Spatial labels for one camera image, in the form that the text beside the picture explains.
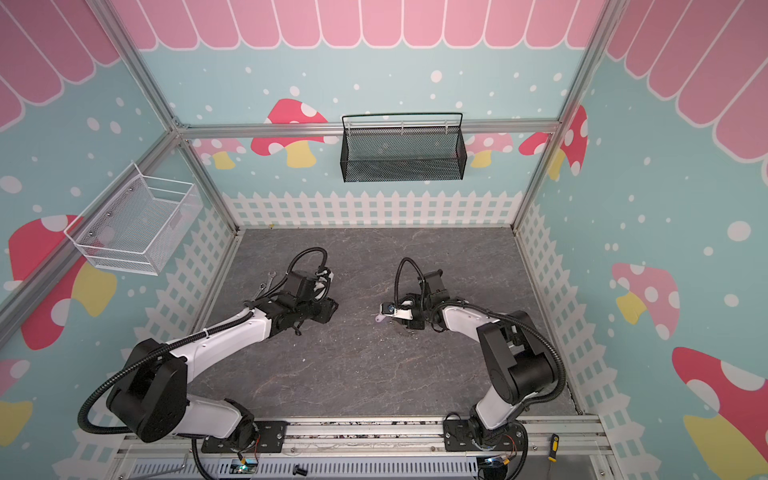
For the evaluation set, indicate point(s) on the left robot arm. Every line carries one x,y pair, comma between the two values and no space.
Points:
149,396

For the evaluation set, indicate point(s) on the white vented cable duct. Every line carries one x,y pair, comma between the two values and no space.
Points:
344,468

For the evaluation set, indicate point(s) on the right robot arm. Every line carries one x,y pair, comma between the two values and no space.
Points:
523,366

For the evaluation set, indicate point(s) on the yellow handled screwdriver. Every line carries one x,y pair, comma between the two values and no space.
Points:
553,448

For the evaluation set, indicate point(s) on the white wire wall basket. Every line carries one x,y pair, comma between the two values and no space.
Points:
137,225

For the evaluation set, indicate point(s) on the black mesh wall basket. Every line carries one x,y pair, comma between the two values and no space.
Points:
403,147

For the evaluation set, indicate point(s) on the silver combination wrench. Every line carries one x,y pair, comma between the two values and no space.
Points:
266,287

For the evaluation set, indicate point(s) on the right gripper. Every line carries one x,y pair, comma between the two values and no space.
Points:
398,309

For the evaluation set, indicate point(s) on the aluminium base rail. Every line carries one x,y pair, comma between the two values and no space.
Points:
419,436

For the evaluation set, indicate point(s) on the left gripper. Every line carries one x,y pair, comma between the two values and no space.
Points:
327,310

